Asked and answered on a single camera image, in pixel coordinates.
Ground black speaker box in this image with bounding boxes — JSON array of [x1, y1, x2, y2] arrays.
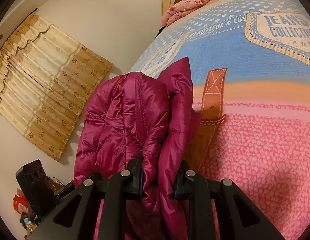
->
[[15, 159, 76, 224]]

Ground beige patterned side curtain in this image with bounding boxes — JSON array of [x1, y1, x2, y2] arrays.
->
[[0, 14, 112, 160]]

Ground magenta puffer jacket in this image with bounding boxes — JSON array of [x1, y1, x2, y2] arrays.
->
[[73, 57, 202, 239]]

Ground folded pink floral cloth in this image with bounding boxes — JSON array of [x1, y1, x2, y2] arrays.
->
[[160, 0, 210, 28]]

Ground blue pink jeans-print blanket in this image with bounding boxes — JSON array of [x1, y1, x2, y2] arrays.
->
[[94, 0, 310, 240]]

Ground red packaging clutter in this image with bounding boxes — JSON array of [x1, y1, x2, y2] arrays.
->
[[13, 188, 38, 239]]

